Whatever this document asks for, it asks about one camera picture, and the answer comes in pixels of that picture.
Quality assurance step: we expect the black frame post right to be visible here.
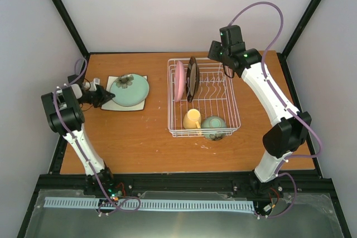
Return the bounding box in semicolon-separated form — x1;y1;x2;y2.
281;0;322;60

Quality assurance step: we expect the pink plate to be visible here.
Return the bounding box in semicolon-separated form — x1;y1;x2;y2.
174;61;185;102

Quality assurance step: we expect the light blue slotted cable duct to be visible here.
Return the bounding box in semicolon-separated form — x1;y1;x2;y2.
43;197;254;213

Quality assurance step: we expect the teal floral round plate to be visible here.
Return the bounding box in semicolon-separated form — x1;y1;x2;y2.
109;74;149;107

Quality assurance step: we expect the mint green bowl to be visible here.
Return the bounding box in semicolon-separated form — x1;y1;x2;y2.
201;116;226;141

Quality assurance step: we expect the black frame post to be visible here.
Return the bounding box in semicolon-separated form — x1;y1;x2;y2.
281;0;322;60
52;0;90;59

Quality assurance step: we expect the yellow mug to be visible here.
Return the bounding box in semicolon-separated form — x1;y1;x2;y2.
183;109;201;129

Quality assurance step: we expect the dark round plate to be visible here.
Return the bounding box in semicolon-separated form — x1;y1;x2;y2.
186;56;200;103

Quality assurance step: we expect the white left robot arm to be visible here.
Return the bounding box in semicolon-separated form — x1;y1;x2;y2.
41;75;116;195

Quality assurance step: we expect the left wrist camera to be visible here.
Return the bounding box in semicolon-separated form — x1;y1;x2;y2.
82;77;100;91

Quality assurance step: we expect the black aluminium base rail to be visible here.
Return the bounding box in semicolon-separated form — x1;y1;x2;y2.
36;170;334;202

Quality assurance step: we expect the white wire dish rack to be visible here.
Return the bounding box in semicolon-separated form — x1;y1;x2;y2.
167;58;241;138

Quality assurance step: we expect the square grey black-edged plate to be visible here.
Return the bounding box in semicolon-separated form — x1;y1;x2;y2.
101;76;145;111

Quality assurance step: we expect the black frame post left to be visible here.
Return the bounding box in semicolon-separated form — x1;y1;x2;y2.
52;0;90;59

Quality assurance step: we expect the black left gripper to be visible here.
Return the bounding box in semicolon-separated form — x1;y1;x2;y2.
78;85;115;108

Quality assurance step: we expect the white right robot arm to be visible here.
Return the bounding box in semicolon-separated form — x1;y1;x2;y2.
208;25;312;195

